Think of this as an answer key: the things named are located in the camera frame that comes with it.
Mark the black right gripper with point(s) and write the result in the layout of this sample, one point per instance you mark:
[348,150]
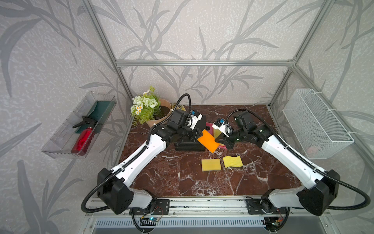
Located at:
[228,145]

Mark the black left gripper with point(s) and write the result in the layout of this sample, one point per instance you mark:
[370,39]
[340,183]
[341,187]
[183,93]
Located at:
[194,133]

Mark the black drawer cabinet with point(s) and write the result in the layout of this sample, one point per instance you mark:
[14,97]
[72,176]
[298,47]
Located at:
[190,142]

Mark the orange sponge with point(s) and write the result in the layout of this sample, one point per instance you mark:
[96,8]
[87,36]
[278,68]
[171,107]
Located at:
[208,141]

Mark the yellow wavy scrub sponge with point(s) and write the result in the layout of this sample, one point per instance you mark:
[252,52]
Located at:
[232,162]

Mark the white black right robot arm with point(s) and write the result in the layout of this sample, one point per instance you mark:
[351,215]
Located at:
[319,187]

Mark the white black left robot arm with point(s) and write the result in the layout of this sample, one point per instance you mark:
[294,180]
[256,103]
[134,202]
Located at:
[115,185]

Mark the beige flower pot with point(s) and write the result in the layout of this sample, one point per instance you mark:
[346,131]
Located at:
[164,112]

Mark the green white artificial flowers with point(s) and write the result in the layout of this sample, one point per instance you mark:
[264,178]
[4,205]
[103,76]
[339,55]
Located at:
[145,107]

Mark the dark green trowel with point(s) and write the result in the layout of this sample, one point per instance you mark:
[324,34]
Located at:
[96,117]

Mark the left green circuit board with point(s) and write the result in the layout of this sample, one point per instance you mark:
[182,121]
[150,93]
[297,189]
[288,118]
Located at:
[150,221]

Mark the green circuit board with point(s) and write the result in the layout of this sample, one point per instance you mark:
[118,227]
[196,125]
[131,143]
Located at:
[273,224]
[150,221]

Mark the red spray bottle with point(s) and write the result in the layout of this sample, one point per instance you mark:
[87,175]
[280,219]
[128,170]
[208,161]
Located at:
[83,142]

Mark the right green circuit board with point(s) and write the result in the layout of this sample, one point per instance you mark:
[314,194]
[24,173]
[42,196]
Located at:
[273,224]

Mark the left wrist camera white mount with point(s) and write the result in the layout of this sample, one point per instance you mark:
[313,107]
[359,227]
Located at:
[194,117]

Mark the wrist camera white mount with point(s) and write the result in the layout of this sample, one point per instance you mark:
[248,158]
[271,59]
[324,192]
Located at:
[223,126]
[194,117]

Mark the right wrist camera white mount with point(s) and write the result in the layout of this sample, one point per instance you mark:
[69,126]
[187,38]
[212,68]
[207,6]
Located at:
[223,126]

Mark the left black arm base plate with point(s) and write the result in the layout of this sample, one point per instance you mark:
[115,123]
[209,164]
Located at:
[156,207]

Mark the white wire mesh basket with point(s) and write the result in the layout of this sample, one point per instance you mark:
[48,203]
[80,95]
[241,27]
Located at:
[318,130]

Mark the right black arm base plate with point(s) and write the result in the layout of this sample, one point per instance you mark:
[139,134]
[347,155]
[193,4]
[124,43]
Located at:
[257,206]

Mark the clear plastic wall tray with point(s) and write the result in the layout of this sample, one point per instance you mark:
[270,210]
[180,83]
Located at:
[76,136]

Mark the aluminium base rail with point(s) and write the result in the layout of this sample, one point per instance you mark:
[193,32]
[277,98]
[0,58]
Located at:
[221,206]

